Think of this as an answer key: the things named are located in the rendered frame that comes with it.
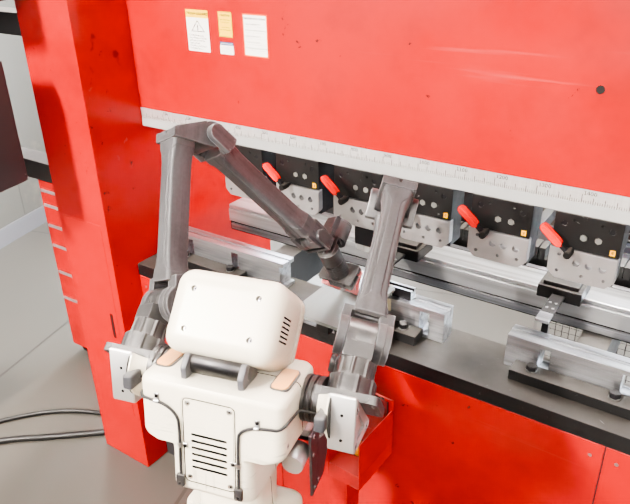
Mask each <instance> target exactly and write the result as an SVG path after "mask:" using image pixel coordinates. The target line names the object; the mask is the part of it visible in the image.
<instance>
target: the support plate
mask: <svg viewBox="0 0 630 504"><path fill-rule="evenodd" d="M394 291H395V288H394V287H391V286H389V289H388V297H389V296H390V295H391V294H392V293H393V292H394ZM357 297H358V295H355V294H353V293H349V292H346V291H343V290H337V289H335V288H333V287H330V286H328V285H324V286H322V287H321V288H320V289H319V290H317V291H316V292H315V293H313V294H312V295H311V296H309V297H308V298H307V299H305V300H304V301H303V303H304V306H305V314H304V319H305V320H308V321H311V322H314V323H316V324H319V325H322V326H325V327H328V328H331V329H333V330H336V331H337V329H338V325H339V322H340V318H341V314H342V310H343V306H344V303H348V304H352V305H355V303H356V300H357Z"/></svg>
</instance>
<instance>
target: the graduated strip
mask: <svg viewBox="0 0 630 504"><path fill-rule="evenodd" d="M140 108H141V115H142V117H146V118H151V119H156V120H161V121H166V122H171V123H176V124H187V123H194V122H201V121H207V122H208V121H213V120H207V119H202V118H197V117H191V116H186V115H181V114H175V113H170V112H164V111H159V110H154V109H148V108H143V107H140ZM214 122H217V123H219V124H221V125H222V126H223V127H224V128H225V129H226V130H228V131H229V132H230V133H231V134H233V135H238V136H243V137H248V138H253V139H258V140H263V141H268V142H273V143H279V144H284V145H289V146H294V147H299V148H304V149H309V150H314V151H319V152H325V153H330V154H335V155H340V156H345V157H350V158H355V159H360V160H365V161H370V162H376V163H381V164H386V165H391V166H396V167H401V168H406V169H411V170H416V171H422V172H427V173H432V174H437V175H442V176H447V177H452V178H457V179H462V180H468V181H473V182H478V183H483V184H488V185H493V186H498V187H503V188H508V189H514V190H519V191H524V192H529V193H534V194H539V195H544V196H549V197H554V198H559V199H565V200H570V201H575V202H580V203H585V204H590V205H595V206H600V207H605V208H611V209H616V210H621V211H626V212H630V198H628V197H623V196H617V195H612V194H606V193H601V192H596V191H590V190H585V189H579V188H574V187H569V186H563V185H558V184H552V183H547V182H542V181H536V180H531V179H525V178H520V177H515V176H509V175H504V174H499V173H493V172H488V171H482V170H477V169H472V168H466V167H461V166H455V165H450V164H445V163H439V162H434V161H428V160H423V159H418V158H412V157H407V156H402V155H396V154H391V153H385V152H380V151H375V150H369V149H364V148H358V147H353V146H348V145H342V144H337V143H331V142H326V141H321V140H315V139H310V138H304V137H299V136H294V135H288V134H283V133H278V132H272V131H267V130H261V129H256V128H251V127H245V126H240V125H234V124H229V123H224V122H218V121H214Z"/></svg>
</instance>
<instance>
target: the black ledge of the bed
mask: <svg viewBox="0 0 630 504"><path fill-rule="evenodd" d="M156 259H157V253H156V254H154V255H153V256H151V257H149V258H147V259H145V260H143V261H141V262H139V263H138V270H139V274H140V275H142V276H145V277H148V278H151V279H152V278H153V274H154V269H155V267H156ZM291 279H294V280H295V283H294V284H292V285H291V286H290V287H288V288H287V289H289V290H290V291H291V292H293V293H294V294H295V295H296V296H297V297H298V298H299V299H300V300H301V301H302V302H303V301H304V300H305V299H307V298H308V297H309V296H311V295H312V294H313V293H315V292H316V291H317V290H319V289H320V288H321V287H322V286H319V285H315V284H312V283H309V282H306V281H303V280H300V279H297V278H293V277H291ZM300 334H303V335H305V336H308V337H311V338H314V339H316V340H319V341H322V342H324V343H327V344H330V345H334V331H333V332H331V333H330V334H329V335H326V334H324V333H321V332H318V331H316V323H314V322H311V321H308V320H305V319H303V323H302V328H301V332H300ZM505 350H506V345H504V344H501V343H498V342H495V341H491V340H488V339H485V338H482V337H479V336H476V335H473V334H469V333H466V332H463V331H460V330H457V329H454V328H452V329H451V334H450V335H449V336H448V338H447V339H446V340H445V341H444V342H443V343H440V342H437V341H434V340H431V339H428V338H425V337H422V338H421V339H420V340H419V341H418V343H417V344H416V345H415V346H412V345H409V344H406V343H403V342H401V341H398V340H395V339H392V343H391V347H390V351H389V354H388V358H387V361H386V363H385V365H387V366H390V367H392V368H395V369H398V370H400V371H403V372H406V373H409V374H411V375H414V376H417V377H419V378H422V379H425V380H428V381H430V382H433V383H436V384H438V385H441V386H444V387H447V388H449V389H452V390H455V391H457V392H460V393H463V394H466V395H468V396H471V397H474V398H476V399H479V400H482V401H485V402H487V403H490V404H493V405H495V406H498V407H501V408H504V409H506V410H509V411H512V412H514V413H517V414H520V415H523V416H525V417H528V418H531V419H533V420H536V421H539V422H542V423H544V424H547V425H550V426H552V427H555V428H558V429H561V430H563V431H566V432H569V433H571V434H574V435H577V436H580V437H582V438H585V439H588V440H590V441H593V442H596V443H599V444H601V445H604V446H607V447H609V448H612V449H615V450H618V451H620V452H623V453H626V454H628V455H630V420H628V419H625V418H622V417H619V416H616V415H613V414H610V413H607V412H604V411H601V410H598V409H596V408H593V407H590V406H587V405H584V404H581V403H578V402H575V401H572V400H569V399H566V398H564V397H561V396H558V395H555V394H552V393H549V392H546V391H543V390H540V389H537V388H534V387H532V386H529V385H526V384H523V383H520V382H517V381H514V380H511V379H508V372H509V369H510V367H511V366H509V365H506V364H504V358H505Z"/></svg>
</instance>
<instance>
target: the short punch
mask: <svg viewBox="0 0 630 504"><path fill-rule="evenodd" d="M373 233H374V231H373V230H369V229H365V228H361V227H357V226H355V243H356V249H359V250H363V251H367V252H369V251H370V247H371V243H372V239H373Z"/></svg>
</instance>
